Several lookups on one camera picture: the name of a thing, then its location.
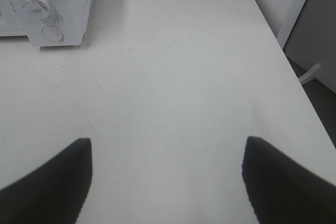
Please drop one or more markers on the round microwave door button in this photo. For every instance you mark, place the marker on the round microwave door button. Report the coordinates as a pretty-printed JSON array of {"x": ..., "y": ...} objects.
[{"x": 52, "y": 34}]

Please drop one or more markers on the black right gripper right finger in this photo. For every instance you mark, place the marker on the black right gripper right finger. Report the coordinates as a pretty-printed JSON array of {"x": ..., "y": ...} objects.
[{"x": 281, "y": 190}]

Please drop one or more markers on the white microwave oven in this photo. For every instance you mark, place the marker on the white microwave oven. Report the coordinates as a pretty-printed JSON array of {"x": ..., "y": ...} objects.
[{"x": 70, "y": 16}]

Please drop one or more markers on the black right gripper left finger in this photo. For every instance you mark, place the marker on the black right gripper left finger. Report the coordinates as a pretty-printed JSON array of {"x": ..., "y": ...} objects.
[{"x": 54, "y": 192}]

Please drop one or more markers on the white lower microwave knob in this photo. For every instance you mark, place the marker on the white lower microwave knob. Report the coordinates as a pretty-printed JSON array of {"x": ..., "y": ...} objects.
[{"x": 40, "y": 8}]

